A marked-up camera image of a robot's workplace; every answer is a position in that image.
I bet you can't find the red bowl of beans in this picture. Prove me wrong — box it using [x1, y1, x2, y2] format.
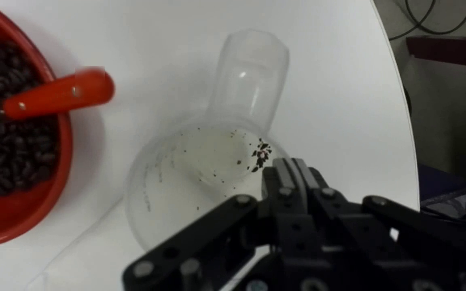
[0, 12, 73, 245]

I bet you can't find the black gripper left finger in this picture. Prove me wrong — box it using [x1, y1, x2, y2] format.
[121, 194, 270, 291]

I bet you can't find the orange handled spoon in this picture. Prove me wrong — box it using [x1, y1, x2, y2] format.
[0, 68, 115, 120]

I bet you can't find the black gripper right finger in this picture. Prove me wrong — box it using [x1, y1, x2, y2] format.
[264, 159, 466, 291]

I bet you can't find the clear plastic measuring cup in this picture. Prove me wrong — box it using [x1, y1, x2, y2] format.
[125, 30, 290, 251]

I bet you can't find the black floor cable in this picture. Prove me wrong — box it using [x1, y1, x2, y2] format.
[387, 0, 466, 42]

